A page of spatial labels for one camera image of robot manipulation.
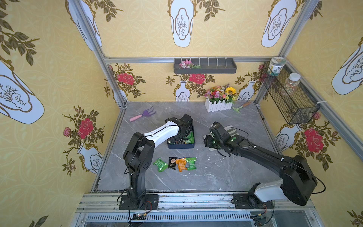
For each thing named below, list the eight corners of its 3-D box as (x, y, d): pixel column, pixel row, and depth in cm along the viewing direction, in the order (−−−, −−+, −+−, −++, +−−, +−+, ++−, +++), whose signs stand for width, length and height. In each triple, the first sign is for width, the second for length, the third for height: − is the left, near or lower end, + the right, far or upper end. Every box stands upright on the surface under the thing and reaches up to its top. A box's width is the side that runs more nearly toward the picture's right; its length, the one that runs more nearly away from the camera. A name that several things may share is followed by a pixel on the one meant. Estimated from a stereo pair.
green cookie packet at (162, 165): (152, 165, 89) (151, 164, 87) (159, 158, 92) (159, 156, 90) (161, 174, 85) (161, 173, 84) (168, 166, 88) (168, 165, 87)
